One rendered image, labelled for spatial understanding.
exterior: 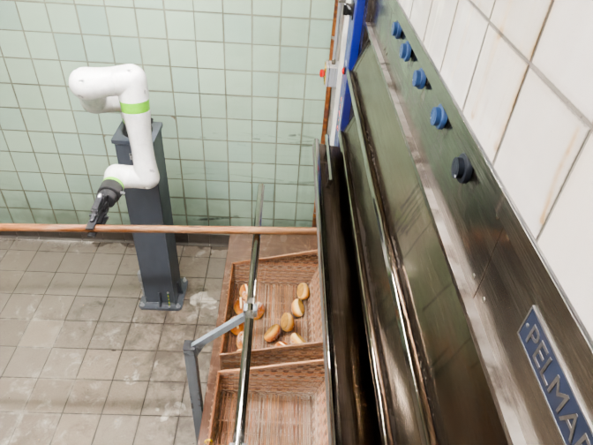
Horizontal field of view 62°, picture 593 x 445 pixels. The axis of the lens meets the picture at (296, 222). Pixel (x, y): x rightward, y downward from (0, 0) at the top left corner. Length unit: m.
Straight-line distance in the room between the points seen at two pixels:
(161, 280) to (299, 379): 1.34
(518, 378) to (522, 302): 0.09
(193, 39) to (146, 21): 0.26
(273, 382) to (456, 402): 1.37
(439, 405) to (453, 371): 0.06
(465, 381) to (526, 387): 0.17
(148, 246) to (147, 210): 0.27
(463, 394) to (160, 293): 2.59
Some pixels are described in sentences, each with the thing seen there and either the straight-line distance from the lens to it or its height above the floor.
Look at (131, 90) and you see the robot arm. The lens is 2.08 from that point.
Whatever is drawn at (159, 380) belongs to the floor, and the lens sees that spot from 2.96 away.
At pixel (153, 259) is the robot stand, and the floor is 0.41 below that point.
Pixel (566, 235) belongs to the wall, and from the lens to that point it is 0.55.
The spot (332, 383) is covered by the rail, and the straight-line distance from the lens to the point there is 1.21.
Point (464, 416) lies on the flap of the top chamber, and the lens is 0.81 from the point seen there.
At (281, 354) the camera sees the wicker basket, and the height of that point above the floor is 0.74.
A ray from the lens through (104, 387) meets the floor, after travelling 3.01.
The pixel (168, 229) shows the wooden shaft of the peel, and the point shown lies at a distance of 1.97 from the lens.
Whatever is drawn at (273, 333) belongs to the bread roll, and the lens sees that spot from 2.28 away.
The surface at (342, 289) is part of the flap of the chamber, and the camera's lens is 1.44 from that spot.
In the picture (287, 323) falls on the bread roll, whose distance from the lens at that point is 2.32.
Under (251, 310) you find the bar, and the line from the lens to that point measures 1.67.
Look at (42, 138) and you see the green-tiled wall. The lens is 3.48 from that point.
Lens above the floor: 2.45
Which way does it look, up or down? 39 degrees down
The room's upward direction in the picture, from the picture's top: 4 degrees clockwise
